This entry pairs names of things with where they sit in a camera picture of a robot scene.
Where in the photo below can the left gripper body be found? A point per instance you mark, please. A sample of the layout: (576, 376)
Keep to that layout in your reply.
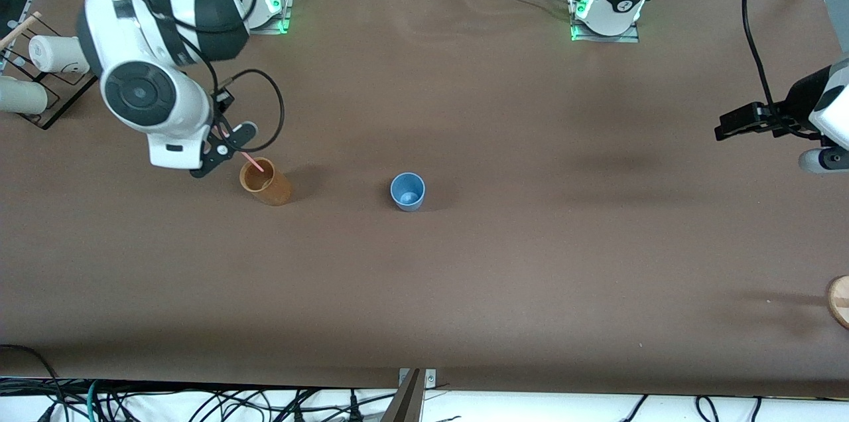
(798, 101)

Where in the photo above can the pink chopstick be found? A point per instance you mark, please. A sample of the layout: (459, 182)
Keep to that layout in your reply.
(253, 162)

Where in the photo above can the blue cup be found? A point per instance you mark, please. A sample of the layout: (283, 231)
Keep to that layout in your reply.
(408, 200)

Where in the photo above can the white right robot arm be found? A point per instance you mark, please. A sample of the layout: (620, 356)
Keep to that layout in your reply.
(146, 97)

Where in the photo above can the brown wooden cup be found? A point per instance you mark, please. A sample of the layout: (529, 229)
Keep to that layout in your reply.
(268, 191)

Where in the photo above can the white cup with face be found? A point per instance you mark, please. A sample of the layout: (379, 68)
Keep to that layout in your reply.
(56, 54)

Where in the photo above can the plain white cup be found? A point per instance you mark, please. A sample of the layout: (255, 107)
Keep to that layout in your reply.
(23, 95)

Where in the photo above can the round wooden board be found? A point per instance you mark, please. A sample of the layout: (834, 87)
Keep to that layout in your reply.
(841, 302)

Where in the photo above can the wooden stick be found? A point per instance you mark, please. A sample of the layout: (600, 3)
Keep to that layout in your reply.
(20, 30)

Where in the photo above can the table cover sheet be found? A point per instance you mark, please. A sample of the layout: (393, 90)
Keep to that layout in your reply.
(464, 276)

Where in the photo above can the dark metal bar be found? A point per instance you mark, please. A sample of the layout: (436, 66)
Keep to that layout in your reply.
(406, 402)

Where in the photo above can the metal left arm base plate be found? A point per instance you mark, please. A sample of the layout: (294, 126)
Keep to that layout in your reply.
(627, 37)

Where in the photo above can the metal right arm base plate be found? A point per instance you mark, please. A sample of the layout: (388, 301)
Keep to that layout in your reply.
(284, 10)

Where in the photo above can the silver table edge bracket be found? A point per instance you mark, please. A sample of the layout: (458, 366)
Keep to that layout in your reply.
(430, 379)

